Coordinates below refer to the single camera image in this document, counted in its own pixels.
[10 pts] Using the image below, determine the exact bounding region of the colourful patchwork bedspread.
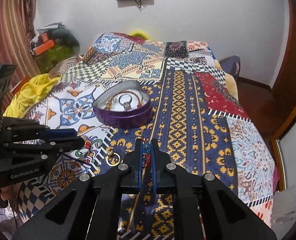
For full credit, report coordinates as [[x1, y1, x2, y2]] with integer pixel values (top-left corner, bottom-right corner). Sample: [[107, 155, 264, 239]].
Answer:
[[2, 31, 280, 240]]

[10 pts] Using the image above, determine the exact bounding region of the orange box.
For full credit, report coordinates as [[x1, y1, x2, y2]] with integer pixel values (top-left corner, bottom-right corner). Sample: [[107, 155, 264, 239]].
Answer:
[[34, 40, 55, 56]]

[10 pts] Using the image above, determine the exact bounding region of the gold ring on bedspread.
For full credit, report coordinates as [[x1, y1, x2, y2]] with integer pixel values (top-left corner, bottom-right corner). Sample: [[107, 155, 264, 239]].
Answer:
[[105, 151, 121, 167]]

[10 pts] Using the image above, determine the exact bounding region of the silver ring in box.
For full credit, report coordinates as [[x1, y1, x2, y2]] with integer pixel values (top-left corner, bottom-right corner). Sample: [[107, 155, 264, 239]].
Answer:
[[118, 93, 134, 111]]

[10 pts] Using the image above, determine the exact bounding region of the purple heart-shaped jewelry box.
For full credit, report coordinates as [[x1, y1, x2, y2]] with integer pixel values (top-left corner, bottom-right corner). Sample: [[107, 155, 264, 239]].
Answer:
[[92, 81, 152, 129]]

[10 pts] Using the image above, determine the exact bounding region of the red blue beaded bracelet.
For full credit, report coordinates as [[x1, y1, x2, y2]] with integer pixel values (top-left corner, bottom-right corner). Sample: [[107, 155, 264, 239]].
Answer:
[[141, 142, 152, 170]]

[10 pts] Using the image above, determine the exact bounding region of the brown wooden door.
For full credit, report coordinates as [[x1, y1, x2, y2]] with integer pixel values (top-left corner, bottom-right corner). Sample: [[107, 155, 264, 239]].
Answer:
[[238, 0, 296, 140]]

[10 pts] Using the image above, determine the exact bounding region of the green bag pile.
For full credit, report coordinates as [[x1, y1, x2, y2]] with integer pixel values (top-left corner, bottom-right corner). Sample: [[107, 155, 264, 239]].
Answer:
[[30, 28, 80, 74]]

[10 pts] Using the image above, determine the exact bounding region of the dark blue pillow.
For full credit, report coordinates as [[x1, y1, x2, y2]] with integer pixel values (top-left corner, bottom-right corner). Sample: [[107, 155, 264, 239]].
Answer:
[[219, 55, 241, 81]]

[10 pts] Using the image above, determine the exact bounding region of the striped brown curtain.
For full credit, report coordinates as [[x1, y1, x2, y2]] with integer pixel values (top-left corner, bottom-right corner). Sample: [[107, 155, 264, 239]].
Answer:
[[0, 0, 40, 110]]

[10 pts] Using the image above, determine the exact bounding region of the yellow pillow behind bed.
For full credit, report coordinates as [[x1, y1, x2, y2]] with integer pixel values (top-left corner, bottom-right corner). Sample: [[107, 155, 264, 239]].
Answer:
[[129, 29, 152, 40]]

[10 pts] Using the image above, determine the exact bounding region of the yellow cloth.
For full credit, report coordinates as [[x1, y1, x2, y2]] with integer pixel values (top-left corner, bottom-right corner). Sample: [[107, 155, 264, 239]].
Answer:
[[3, 74, 60, 118]]

